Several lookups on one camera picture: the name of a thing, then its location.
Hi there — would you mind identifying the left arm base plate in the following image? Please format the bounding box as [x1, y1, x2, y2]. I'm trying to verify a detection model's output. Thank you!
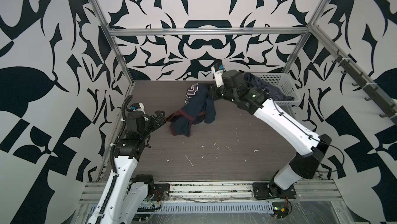
[150, 183, 170, 201]

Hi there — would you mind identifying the wall hook rail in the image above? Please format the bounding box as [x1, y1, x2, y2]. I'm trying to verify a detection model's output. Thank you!
[332, 50, 397, 125]

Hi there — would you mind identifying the navy tank top red trim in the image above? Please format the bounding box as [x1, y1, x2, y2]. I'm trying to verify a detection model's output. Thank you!
[166, 83, 216, 137]

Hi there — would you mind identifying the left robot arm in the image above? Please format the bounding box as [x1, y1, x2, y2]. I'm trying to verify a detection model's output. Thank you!
[87, 109, 166, 224]

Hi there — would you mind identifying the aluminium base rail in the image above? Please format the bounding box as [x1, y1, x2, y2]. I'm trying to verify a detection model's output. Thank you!
[79, 179, 342, 204]

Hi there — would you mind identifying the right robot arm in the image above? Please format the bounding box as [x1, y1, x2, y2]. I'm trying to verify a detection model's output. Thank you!
[212, 66, 332, 190]

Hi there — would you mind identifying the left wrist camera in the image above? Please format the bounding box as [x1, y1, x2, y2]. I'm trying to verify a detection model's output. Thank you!
[128, 102, 145, 114]

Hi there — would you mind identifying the white slotted cable duct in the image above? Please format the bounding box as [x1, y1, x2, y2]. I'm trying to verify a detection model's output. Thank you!
[136, 201, 275, 215]

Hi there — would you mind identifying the blue-grey tank top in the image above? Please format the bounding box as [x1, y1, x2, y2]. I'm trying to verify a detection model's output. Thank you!
[244, 72, 295, 101]

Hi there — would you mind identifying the aluminium frame crossbar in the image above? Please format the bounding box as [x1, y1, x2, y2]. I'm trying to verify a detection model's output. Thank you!
[108, 27, 308, 37]

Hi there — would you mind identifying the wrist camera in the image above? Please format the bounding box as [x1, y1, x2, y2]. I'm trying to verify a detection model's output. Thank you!
[128, 102, 145, 114]
[211, 64, 224, 88]

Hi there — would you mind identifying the white plastic laundry basket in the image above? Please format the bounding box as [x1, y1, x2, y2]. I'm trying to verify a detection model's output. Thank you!
[253, 72, 302, 107]

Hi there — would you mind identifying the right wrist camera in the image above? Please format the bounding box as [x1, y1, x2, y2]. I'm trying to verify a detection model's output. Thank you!
[211, 64, 224, 88]

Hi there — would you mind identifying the small green circuit board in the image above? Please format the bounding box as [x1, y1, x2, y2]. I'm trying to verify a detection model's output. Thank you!
[271, 202, 292, 219]

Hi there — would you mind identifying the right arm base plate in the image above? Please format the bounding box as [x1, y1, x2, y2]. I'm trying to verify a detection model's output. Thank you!
[252, 181, 296, 200]

